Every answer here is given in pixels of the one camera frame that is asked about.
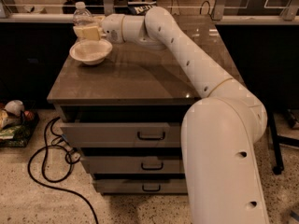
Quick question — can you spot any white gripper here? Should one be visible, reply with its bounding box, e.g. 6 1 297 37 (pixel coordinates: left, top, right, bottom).
73 14 124 44

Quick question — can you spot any black stand leg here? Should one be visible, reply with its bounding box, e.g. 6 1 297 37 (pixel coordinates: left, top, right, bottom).
268 112 299 175

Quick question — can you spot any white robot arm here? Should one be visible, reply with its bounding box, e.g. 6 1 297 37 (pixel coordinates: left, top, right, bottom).
74 7 269 224

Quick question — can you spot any top grey drawer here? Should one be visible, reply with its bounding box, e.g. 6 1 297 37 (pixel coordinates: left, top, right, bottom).
61 122 180 147

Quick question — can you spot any middle grey drawer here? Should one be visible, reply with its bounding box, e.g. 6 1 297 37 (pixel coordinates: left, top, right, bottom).
80 156 184 174

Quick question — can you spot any grey drawer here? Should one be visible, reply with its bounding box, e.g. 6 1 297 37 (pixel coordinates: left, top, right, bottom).
61 122 180 147
80 156 184 174
93 179 187 194

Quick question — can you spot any grey drawer cabinet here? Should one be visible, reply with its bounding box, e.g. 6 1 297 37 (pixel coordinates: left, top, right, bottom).
47 14 246 196

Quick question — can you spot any clear plastic water bottle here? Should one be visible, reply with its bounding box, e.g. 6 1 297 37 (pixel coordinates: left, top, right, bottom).
73 2 95 27

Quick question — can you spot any black floor cable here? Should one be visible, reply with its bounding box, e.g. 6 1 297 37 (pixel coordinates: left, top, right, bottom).
27 117 100 224

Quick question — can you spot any bottom grey drawer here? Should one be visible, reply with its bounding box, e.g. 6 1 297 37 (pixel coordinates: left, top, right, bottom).
93 179 187 194

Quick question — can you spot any white paper bowl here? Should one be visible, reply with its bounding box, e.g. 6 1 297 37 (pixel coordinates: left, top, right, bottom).
69 39 112 65

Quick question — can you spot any blue chip bag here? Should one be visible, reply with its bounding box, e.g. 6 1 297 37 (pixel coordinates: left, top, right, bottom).
128 2 157 15

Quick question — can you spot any basket of toy food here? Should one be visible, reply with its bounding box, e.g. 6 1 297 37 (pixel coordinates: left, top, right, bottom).
0 100 39 147

